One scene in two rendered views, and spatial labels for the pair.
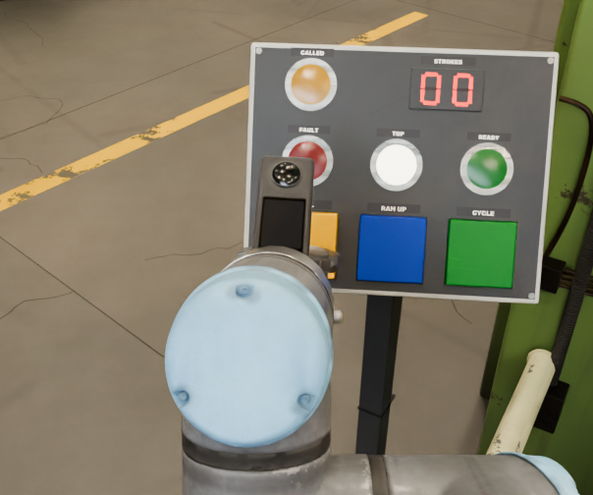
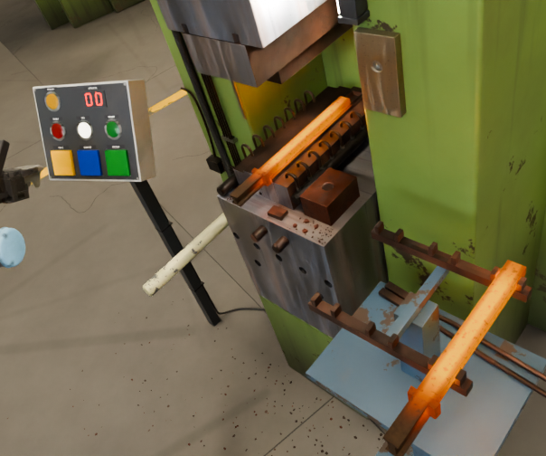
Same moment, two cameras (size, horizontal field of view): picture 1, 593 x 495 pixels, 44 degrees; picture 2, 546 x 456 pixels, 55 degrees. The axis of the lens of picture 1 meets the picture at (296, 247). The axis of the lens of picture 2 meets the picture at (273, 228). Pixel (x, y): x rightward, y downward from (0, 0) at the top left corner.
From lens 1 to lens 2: 1.20 m
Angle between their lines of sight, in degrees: 20
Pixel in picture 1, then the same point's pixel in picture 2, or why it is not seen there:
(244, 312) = not seen: outside the picture
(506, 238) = (123, 156)
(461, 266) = (111, 168)
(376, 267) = (85, 170)
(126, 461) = (136, 260)
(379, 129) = (77, 117)
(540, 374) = not seen: hidden behind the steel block
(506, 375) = not seen: hidden behind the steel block
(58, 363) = (118, 215)
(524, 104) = (119, 102)
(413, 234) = (94, 156)
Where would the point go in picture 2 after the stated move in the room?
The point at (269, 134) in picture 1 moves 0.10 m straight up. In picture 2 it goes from (44, 121) to (25, 92)
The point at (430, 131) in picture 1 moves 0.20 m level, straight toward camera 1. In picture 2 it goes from (92, 116) to (48, 160)
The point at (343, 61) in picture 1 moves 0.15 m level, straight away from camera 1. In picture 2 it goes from (61, 91) to (86, 63)
